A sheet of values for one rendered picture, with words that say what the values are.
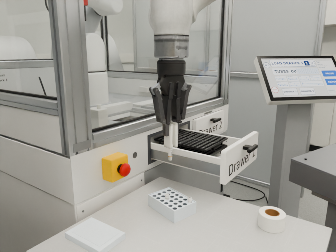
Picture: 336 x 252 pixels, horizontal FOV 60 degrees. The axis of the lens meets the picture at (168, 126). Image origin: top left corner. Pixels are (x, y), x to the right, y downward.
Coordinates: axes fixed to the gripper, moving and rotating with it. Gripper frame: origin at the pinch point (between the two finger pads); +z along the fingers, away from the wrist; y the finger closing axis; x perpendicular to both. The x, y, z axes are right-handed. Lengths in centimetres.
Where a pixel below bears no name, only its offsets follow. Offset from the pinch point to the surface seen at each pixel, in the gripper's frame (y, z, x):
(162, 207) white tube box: -3.0, 21.0, -0.1
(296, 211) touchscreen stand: 127, 80, 22
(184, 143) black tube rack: 19.1, 9.8, 15.1
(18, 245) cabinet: -33, 49, 51
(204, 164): 15.7, 13.0, 1.9
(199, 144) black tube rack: 21.9, 9.7, 10.3
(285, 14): 181, -52, 74
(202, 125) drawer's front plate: 44, 10, 31
